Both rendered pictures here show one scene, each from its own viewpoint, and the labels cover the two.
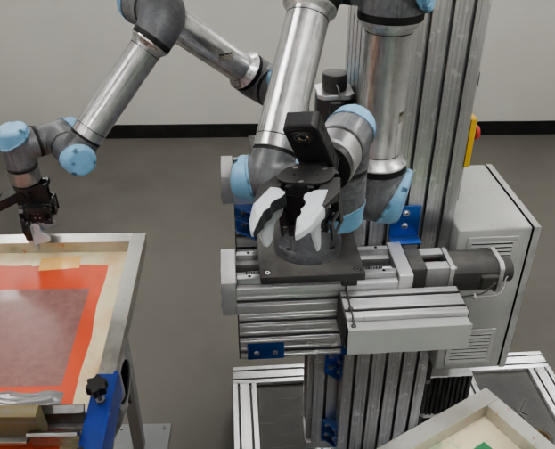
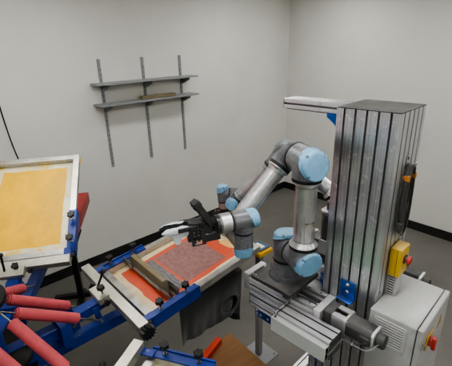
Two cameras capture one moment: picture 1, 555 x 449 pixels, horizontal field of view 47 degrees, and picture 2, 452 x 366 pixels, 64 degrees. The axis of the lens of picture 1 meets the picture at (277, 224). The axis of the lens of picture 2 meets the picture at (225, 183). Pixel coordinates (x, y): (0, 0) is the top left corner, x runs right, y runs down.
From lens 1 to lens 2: 1.02 m
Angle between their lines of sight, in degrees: 46
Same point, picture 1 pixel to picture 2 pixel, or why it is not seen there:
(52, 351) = (195, 270)
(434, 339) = (307, 346)
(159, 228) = not seen: hidden behind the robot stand
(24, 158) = (222, 197)
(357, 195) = (241, 243)
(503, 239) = (396, 327)
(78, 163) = (229, 205)
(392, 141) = (301, 235)
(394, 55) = (300, 196)
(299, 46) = (260, 181)
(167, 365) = not seen: hidden behind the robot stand
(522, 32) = not seen: outside the picture
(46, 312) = (207, 257)
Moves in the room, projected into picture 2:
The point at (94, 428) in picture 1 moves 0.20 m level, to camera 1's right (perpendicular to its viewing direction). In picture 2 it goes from (176, 298) to (200, 318)
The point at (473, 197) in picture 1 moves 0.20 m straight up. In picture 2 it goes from (405, 299) to (413, 258)
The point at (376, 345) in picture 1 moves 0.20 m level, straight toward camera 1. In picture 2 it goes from (281, 332) to (241, 351)
